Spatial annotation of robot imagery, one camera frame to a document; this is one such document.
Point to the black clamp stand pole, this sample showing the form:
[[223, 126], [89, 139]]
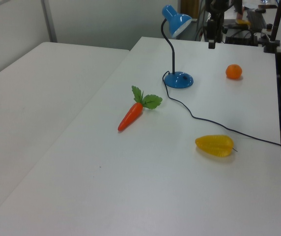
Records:
[[275, 27]]

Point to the orange toy carrot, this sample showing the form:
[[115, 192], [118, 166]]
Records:
[[130, 116]]

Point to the small yellow background object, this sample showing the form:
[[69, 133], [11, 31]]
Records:
[[242, 22]]

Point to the black keyboard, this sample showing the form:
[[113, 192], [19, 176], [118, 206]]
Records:
[[256, 19]]

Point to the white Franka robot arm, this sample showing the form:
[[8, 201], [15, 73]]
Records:
[[215, 7]]

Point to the black equipment box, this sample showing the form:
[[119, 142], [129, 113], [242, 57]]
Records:
[[241, 38]]

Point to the orange mandarin fruit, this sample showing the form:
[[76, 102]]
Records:
[[233, 71]]

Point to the blue desk lamp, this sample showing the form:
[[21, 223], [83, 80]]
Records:
[[178, 79]]

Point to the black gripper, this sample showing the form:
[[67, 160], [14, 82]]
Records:
[[214, 29]]

